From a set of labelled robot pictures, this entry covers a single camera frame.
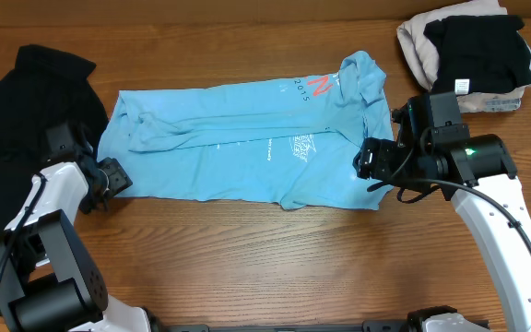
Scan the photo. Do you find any light blue t-shirt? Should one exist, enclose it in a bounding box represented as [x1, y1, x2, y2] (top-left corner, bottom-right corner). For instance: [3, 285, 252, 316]
[99, 51, 393, 209]

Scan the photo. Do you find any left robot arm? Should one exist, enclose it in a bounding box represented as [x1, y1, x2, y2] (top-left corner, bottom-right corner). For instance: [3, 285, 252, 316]
[0, 122, 161, 332]

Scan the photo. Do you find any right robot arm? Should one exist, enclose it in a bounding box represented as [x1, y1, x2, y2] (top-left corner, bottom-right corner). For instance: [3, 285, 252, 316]
[354, 135, 531, 331]

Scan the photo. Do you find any black t-shirt on left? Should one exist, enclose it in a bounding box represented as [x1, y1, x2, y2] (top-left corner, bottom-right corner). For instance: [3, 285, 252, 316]
[0, 44, 108, 233]

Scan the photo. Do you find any folded beige t-shirt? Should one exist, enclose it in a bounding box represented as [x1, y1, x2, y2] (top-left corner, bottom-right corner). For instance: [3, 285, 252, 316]
[396, 0, 531, 113]

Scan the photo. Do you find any folded black t-shirt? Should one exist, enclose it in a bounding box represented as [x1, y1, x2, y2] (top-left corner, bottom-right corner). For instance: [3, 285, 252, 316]
[424, 15, 531, 94]

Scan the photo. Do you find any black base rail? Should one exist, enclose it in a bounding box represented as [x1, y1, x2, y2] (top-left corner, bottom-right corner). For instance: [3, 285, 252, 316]
[145, 308, 419, 332]

